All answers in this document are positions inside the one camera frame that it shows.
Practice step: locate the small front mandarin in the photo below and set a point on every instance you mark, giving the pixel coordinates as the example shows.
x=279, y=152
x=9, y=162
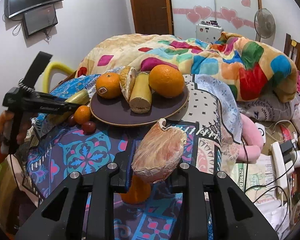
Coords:
x=139, y=191

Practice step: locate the sugarcane piece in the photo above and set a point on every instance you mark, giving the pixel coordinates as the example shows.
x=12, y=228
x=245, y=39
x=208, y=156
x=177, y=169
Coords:
x=81, y=97
x=141, y=97

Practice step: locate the stickered orange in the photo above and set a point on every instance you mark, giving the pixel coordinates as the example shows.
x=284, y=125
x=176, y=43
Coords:
x=108, y=85

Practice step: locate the pink plush toy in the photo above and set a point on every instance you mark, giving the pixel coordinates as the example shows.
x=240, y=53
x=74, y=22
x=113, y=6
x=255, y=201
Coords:
x=254, y=141

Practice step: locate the dark red grape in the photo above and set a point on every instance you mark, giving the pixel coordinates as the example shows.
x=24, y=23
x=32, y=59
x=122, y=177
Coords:
x=71, y=121
x=89, y=127

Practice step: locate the brown wooden door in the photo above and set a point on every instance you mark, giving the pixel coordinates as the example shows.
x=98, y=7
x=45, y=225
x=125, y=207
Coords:
x=152, y=16

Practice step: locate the small mandarin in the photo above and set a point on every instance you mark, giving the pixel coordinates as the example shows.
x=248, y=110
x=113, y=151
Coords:
x=82, y=115
x=139, y=191

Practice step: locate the white power strip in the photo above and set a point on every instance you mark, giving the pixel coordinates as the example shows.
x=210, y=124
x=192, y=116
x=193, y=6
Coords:
x=280, y=167

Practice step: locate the wardrobe with heart decals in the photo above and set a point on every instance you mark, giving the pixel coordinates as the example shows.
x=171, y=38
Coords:
x=233, y=16

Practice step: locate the dark purple round plate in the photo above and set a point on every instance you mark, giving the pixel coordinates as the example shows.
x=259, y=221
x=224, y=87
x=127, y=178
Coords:
x=117, y=111

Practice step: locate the wooden headboard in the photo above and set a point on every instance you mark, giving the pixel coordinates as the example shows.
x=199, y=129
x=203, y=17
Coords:
x=292, y=50

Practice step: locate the colourful patchwork blanket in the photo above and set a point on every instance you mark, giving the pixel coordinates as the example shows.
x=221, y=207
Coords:
x=248, y=67

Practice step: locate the small black wall monitor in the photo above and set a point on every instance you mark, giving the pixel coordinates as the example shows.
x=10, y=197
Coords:
x=39, y=19

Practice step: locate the hand with orange sleeve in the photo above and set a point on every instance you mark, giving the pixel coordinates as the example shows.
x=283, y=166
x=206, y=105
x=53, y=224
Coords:
x=6, y=121

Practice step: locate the large orange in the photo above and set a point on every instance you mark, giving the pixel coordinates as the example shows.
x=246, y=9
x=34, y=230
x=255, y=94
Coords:
x=166, y=81

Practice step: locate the pomelo segment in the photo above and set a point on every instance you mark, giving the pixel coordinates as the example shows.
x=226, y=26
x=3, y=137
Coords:
x=159, y=152
x=127, y=80

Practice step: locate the white small cabinet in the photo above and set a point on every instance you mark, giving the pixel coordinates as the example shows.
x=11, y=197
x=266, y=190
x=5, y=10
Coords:
x=208, y=31

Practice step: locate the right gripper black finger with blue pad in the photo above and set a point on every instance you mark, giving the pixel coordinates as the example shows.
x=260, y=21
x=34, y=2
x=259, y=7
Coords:
x=216, y=197
x=82, y=205

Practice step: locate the yellow foam tube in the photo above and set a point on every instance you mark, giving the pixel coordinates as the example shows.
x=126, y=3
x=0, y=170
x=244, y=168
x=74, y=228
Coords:
x=52, y=69

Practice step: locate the standing electric fan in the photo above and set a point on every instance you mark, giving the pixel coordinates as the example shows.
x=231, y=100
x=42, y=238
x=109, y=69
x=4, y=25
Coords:
x=265, y=26

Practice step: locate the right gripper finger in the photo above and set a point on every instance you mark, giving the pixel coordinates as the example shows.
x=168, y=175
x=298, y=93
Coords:
x=63, y=107

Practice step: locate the small back mandarin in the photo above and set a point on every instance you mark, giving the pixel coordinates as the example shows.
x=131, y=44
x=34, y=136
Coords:
x=82, y=115

